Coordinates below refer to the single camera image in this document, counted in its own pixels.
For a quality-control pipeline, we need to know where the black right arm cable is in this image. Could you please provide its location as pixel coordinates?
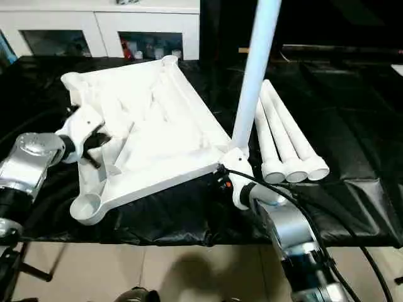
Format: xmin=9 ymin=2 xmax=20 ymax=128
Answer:
xmin=220 ymin=168 xmax=394 ymax=302

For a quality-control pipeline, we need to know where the blue box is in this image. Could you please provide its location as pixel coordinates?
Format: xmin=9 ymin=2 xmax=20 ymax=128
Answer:
xmin=0 ymin=30 xmax=16 ymax=65

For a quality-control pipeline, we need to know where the black metal stand frame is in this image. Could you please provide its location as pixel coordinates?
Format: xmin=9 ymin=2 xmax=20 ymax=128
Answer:
xmin=15 ymin=243 xmax=69 ymax=282

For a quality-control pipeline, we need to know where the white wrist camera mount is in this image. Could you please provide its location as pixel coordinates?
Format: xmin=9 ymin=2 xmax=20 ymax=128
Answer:
xmin=56 ymin=105 xmax=106 ymax=163
xmin=220 ymin=149 xmax=256 ymax=210

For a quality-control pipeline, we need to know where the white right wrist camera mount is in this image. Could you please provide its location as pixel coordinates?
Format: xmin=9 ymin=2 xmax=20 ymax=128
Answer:
xmin=220 ymin=149 xmax=256 ymax=210

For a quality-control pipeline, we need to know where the white plastic table top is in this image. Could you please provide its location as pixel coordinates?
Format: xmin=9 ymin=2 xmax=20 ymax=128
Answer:
xmin=60 ymin=55 xmax=234 ymax=227

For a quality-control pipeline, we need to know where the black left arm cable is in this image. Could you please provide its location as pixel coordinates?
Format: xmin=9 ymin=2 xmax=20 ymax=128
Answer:
xmin=0 ymin=105 xmax=79 ymax=142

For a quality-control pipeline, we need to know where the dark rounded robot part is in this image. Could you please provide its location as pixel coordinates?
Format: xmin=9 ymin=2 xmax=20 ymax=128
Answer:
xmin=121 ymin=286 xmax=161 ymax=302

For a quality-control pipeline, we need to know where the white plastic table leg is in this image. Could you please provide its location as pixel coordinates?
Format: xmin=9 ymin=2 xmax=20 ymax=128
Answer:
xmin=263 ymin=79 xmax=331 ymax=182
xmin=260 ymin=84 xmax=308 ymax=183
xmin=231 ymin=0 xmax=283 ymax=155
xmin=254 ymin=100 xmax=287 ymax=183

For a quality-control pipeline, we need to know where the black mat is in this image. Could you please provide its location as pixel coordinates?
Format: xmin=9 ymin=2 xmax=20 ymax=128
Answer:
xmin=0 ymin=55 xmax=403 ymax=248

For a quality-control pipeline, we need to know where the white cabinet with glass doors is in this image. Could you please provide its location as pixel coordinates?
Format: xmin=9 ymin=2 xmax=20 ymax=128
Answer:
xmin=0 ymin=0 xmax=201 ymax=60

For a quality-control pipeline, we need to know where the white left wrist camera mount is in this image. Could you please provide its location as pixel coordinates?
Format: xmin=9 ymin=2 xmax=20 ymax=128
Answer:
xmin=56 ymin=105 xmax=106 ymax=163

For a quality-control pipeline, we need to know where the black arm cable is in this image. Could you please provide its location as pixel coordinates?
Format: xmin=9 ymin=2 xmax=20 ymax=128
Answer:
xmin=0 ymin=105 xmax=79 ymax=142
xmin=220 ymin=168 xmax=394 ymax=302

